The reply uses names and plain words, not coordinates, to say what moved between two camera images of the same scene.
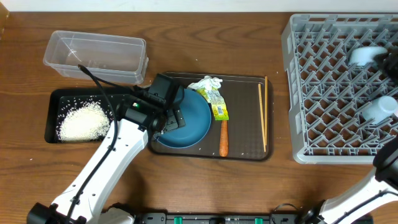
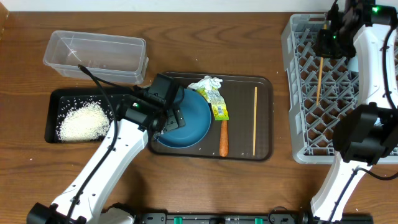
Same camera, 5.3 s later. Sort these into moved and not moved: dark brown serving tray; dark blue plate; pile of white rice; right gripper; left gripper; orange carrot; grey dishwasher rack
Moved: right gripper
Not moved: dark brown serving tray; dark blue plate; left gripper; pile of white rice; grey dishwasher rack; orange carrot
